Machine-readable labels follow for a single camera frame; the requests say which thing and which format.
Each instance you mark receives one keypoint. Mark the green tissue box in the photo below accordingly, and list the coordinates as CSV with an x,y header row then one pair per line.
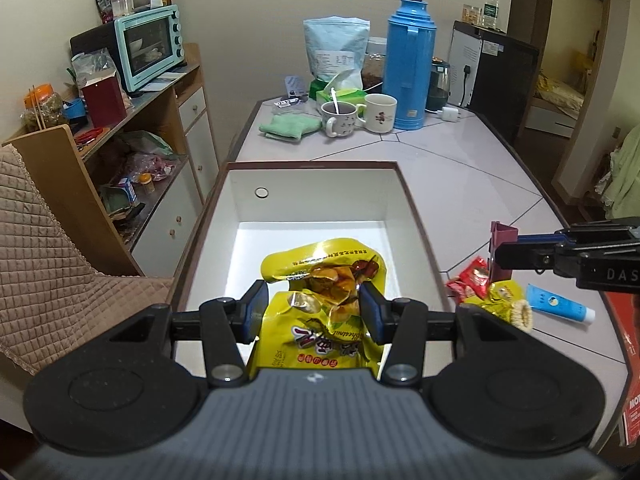
x,y
337,92

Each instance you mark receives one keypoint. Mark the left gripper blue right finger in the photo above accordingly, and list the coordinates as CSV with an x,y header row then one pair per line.
x,y
376,313

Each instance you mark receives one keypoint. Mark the light blue foil bag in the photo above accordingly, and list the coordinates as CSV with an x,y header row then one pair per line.
x,y
336,46

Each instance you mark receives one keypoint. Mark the teal toaster oven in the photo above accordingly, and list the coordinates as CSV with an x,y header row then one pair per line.
x,y
148,44

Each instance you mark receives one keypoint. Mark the patterned mug with spoon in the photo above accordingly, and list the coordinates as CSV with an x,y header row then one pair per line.
x,y
341,119

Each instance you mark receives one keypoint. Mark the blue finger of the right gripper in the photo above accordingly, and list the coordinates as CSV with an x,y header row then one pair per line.
x,y
542,258
548,239

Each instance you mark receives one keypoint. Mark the white power adapter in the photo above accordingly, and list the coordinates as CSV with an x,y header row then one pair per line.
x,y
449,114

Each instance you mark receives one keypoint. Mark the dark red box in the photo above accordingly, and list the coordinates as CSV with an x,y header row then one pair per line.
x,y
104,102

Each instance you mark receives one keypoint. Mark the white mug with red print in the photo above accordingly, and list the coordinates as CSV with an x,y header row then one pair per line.
x,y
377,113

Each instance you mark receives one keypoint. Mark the blue thermos flask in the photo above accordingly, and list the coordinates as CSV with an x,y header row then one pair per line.
x,y
411,35

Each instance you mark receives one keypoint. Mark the small yellow snack packet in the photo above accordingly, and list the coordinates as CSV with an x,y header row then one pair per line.
x,y
503,298

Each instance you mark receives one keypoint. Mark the blue hand cream tube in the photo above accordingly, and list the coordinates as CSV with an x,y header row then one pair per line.
x,y
542,300

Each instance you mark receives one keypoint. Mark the beige ring cracker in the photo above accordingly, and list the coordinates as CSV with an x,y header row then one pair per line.
x,y
521,315

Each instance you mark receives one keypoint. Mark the quilted beige chair cover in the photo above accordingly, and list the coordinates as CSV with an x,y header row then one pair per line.
x,y
52,299

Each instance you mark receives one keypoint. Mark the large yellow snack bag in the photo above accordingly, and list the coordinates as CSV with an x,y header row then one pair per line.
x,y
316,324

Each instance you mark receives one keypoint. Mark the red snack packet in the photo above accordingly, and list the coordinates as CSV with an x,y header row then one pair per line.
x,y
471,282

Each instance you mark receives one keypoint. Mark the green folded cloth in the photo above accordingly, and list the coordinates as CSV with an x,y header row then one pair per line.
x,y
290,127

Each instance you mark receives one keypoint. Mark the orange lid glass jar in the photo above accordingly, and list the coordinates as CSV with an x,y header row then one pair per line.
x,y
43,109

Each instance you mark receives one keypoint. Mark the red cardboard box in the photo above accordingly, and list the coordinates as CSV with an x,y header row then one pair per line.
x,y
625,308

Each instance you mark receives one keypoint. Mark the brown storage box white inside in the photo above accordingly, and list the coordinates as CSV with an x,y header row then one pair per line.
x,y
265,207

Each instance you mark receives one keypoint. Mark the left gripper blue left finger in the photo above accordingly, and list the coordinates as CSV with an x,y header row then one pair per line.
x,y
250,310

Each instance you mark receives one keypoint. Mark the wooden shelf cabinet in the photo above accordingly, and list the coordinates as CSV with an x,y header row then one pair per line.
x,y
129,195

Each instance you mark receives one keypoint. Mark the black refrigerator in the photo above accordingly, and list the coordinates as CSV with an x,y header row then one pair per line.
x,y
492,75

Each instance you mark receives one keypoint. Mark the dark green electric kettle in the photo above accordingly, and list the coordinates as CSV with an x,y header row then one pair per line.
x,y
438,88

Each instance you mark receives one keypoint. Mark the white striped card stand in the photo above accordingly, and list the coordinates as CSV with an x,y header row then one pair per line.
x,y
295,87

